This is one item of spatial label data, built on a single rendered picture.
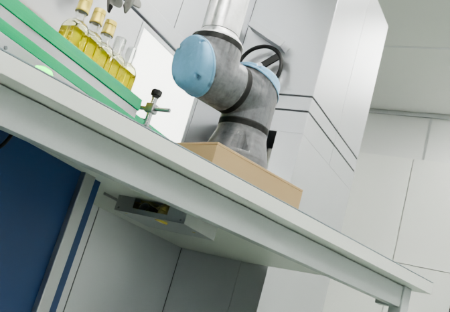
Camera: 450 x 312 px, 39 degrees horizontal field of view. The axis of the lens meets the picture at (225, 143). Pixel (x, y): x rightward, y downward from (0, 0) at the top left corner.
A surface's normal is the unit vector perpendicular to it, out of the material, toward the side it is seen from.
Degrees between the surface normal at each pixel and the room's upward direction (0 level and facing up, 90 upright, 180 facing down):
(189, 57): 98
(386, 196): 90
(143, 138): 90
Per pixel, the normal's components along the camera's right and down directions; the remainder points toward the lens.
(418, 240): -0.42, -0.37
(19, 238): 0.87, 0.11
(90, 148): 0.70, -0.01
